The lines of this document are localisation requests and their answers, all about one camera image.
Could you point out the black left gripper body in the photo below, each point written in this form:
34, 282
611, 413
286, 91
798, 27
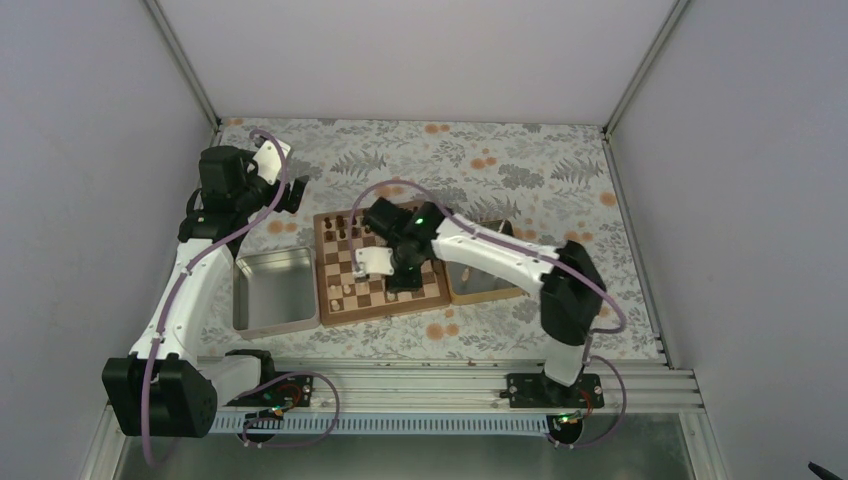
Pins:
247, 200

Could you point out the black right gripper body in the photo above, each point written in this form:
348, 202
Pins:
414, 278

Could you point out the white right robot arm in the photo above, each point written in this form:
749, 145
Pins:
564, 280

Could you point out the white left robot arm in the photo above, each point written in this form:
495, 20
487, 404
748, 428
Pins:
158, 389

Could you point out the wooden chess board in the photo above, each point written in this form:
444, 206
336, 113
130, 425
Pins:
370, 299

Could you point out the yellow tin box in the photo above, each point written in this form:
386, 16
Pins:
468, 285

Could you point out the silver empty tin box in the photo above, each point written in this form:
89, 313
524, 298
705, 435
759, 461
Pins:
275, 293

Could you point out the floral table mat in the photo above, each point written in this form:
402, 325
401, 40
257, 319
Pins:
551, 182

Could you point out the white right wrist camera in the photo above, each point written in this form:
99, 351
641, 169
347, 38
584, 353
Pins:
373, 260

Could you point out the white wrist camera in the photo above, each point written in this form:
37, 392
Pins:
270, 162
373, 260

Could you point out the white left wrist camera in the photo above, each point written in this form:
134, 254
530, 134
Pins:
270, 162

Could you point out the aluminium mounting rail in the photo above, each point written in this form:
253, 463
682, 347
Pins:
492, 398

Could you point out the aluminium frame post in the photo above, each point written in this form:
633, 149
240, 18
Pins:
184, 65

